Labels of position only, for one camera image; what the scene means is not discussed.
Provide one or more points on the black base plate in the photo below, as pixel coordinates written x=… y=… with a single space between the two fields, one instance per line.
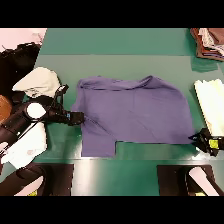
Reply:
x=61 y=180
x=170 y=180

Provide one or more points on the heap of clothes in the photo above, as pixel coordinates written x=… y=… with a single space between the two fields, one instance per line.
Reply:
x=208 y=43

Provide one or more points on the white garment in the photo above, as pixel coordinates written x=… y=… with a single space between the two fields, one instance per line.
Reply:
x=40 y=81
x=28 y=145

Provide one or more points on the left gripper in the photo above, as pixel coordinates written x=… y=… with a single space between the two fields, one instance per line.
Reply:
x=76 y=118

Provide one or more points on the brown garment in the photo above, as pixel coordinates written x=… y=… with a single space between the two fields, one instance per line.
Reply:
x=4 y=108

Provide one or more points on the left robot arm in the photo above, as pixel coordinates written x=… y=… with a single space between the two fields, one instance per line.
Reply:
x=35 y=110

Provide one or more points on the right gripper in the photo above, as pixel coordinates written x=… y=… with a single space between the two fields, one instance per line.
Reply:
x=208 y=142

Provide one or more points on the purple T-shirt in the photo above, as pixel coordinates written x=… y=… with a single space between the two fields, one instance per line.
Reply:
x=133 y=113

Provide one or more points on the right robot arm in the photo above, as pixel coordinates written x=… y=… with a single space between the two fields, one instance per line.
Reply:
x=201 y=180

